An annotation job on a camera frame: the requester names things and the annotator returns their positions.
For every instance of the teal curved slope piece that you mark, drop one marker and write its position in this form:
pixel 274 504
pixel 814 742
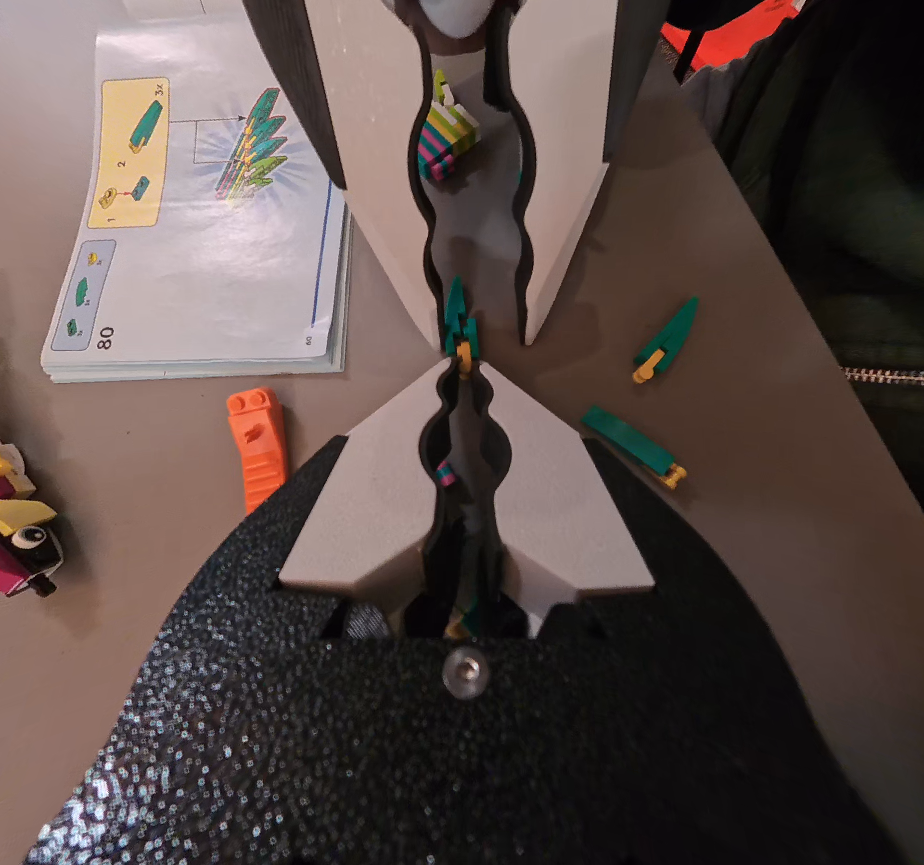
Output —
pixel 454 306

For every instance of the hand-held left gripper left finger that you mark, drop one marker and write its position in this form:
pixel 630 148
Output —
pixel 361 504

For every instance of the teal feather with yellow clip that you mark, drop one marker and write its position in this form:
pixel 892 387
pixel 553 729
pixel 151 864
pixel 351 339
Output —
pixel 628 439
pixel 671 334

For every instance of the pink lego bird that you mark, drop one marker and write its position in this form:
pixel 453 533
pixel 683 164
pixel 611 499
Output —
pixel 29 540

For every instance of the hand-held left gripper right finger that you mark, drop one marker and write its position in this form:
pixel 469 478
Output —
pixel 563 511

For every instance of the lego instruction booklet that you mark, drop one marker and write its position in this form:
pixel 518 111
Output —
pixel 209 251

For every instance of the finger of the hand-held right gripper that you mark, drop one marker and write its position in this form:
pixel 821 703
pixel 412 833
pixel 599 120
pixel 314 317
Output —
pixel 361 122
pixel 570 100

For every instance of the orange brick separator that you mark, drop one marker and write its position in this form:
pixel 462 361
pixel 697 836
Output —
pixel 260 446

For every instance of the orange object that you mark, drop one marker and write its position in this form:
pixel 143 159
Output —
pixel 729 28

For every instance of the striped lego wing assembly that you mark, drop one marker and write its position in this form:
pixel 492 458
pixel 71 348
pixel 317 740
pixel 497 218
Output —
pixel 447 136

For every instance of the dark green jacket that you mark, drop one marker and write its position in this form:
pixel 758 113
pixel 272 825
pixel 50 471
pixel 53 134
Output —
pixel 830 230

